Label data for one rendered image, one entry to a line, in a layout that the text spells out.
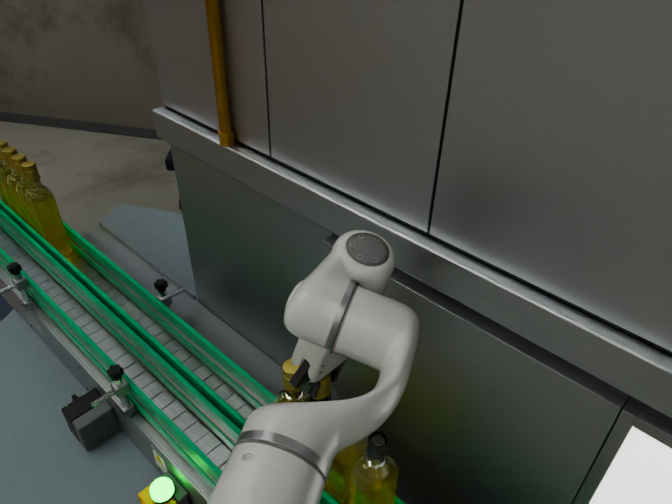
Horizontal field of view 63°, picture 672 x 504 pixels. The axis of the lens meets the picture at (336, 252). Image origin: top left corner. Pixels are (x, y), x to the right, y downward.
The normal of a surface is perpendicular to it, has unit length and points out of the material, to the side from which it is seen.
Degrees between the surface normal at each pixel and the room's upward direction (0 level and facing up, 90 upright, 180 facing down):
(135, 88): 90
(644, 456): 90
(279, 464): 18
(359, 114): 90
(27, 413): 0
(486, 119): 90
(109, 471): 0
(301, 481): 46
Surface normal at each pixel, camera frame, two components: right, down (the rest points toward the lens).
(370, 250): 0.21, -0.66
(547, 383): -0.68, 0.43
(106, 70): -0.21, 0.59
